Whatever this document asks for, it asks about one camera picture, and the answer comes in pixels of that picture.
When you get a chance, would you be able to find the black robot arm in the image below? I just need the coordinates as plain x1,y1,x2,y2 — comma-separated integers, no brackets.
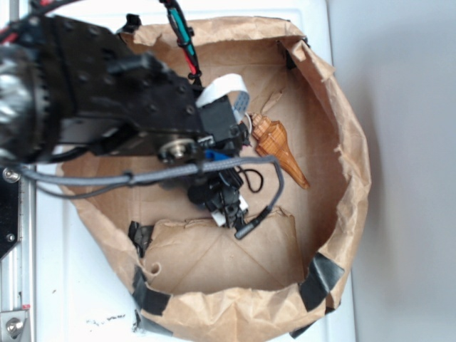
1,16,249,167

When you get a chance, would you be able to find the white flat ribbon cable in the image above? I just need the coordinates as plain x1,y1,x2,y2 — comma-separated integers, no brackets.
195,73,252,125

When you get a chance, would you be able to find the wooden conch shell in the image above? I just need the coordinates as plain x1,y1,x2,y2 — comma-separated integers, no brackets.
250,113,310,190

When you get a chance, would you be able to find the aluminum extrusion rail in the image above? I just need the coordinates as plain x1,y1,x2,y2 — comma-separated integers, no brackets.
1,167,36,341

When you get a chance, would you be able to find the brown paper bag tray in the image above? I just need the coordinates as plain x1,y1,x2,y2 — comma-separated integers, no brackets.
56,16,372,342

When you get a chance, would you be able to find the red green wire bundle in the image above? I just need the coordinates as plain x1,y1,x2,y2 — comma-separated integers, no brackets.
158,0,204,86

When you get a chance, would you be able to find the metal corner bracket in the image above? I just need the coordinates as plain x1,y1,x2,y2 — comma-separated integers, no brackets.
1,310,31,342

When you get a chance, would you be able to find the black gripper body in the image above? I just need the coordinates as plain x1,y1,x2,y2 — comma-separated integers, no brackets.
156,95,252,231

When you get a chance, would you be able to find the gray braided cable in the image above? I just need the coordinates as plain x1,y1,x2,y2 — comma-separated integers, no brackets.
21,155,286,240

